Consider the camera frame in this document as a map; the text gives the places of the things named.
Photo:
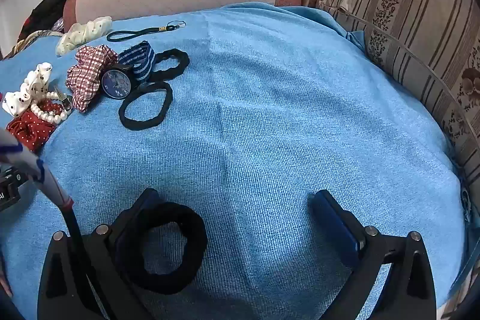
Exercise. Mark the blue dial wristwatch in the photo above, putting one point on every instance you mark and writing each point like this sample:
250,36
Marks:
116,84

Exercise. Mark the striped floral pillow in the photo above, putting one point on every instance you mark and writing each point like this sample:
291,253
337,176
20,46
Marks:
412,24

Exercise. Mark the metal hair clip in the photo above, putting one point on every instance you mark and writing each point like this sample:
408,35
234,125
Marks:
63,100

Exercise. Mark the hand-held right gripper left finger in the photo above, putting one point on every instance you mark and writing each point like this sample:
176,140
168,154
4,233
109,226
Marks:
148,197

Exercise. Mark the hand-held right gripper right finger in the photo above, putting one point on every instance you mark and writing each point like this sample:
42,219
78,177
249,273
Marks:
330,220

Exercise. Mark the dark clothes pile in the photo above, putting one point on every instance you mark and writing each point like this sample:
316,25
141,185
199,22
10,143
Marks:
45,12

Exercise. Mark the red polka dot scrunchie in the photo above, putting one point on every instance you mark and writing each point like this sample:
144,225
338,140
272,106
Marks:
28,132

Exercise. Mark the white polka dot scrunchie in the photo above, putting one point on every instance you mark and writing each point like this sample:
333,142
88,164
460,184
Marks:
22,98

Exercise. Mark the red plaid scrunchie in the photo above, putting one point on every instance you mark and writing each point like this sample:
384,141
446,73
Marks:
86,76

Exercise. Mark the patterned beige cloth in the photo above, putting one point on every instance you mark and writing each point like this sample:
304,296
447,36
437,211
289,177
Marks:
30,40

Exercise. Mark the blue towel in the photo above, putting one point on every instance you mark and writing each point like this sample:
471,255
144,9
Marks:
262,117

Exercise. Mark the blue striped hair band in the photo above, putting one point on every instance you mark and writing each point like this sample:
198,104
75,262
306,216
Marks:
142,61

